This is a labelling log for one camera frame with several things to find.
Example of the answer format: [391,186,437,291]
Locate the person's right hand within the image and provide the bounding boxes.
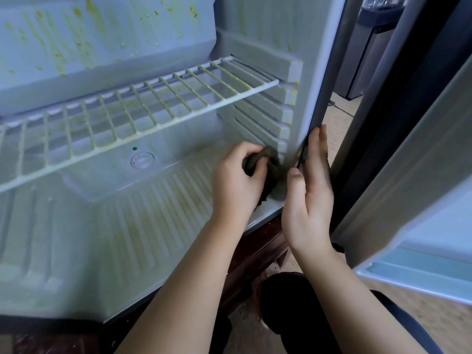
[281,125,336,259]

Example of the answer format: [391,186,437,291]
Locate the person's left hand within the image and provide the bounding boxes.
[211,141,270,232]

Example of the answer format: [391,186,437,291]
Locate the dark grey cloth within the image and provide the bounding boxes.
[242,147,285,202]

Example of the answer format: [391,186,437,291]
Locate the fridge door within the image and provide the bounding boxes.
[328,0,472,307]

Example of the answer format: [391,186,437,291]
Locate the grey mini fridge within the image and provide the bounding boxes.
[0,0,366,325]

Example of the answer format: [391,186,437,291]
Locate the person's left forearm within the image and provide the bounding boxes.
[114,217,244,354]

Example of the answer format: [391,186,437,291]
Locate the person's right forearm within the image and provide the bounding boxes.
[295,247,429,354]

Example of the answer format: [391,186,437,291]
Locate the person's dark trousers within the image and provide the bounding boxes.
[210,271,443,354]

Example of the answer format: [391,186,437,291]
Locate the dark red wooden stand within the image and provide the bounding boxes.
[0,213,290,354]

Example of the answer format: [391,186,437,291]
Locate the dark cabinet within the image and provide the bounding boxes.
[333,3,405,102]

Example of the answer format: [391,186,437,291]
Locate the black power cable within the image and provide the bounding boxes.
[328,101,355,118]

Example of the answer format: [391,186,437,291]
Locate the white wire shelf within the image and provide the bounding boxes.
[0,55,281,195]

